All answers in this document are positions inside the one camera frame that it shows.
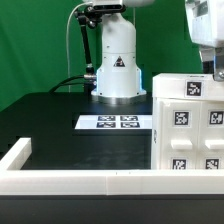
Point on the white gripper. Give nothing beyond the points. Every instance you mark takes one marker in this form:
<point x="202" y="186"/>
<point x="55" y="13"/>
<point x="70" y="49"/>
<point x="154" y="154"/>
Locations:
<point x="205" y="20"/>

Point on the small white cabinet top block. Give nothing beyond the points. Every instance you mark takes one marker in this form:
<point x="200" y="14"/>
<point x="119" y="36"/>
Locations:
<point x="187" y="86"/>

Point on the white cabinet body box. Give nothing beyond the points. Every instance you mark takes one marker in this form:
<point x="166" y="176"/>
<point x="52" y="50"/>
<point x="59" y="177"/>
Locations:
<point x="156" y="133"/>

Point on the white cabinet door panel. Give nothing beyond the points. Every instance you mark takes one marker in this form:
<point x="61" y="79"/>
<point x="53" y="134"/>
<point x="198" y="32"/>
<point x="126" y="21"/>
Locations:
<point x="178" y="134"/>
<point x="211" y="140"/>

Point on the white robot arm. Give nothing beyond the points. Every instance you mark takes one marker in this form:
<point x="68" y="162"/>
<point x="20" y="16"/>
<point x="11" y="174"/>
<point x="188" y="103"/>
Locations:
<point x="118" y="79"/>

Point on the black camera on mount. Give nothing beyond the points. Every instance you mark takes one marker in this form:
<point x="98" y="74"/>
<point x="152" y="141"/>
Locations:
<point x="106" y="8"/>

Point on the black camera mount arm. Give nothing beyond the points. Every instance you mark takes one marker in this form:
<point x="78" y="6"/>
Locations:
<point x="86" y="21"/>

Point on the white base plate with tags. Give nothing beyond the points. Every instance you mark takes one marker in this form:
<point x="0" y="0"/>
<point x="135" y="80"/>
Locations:
<point x="114" y="122"/>

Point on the white U-shaped obstacle frame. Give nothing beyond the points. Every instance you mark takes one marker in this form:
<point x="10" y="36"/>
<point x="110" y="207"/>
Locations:
<point x="14" y="180"/>

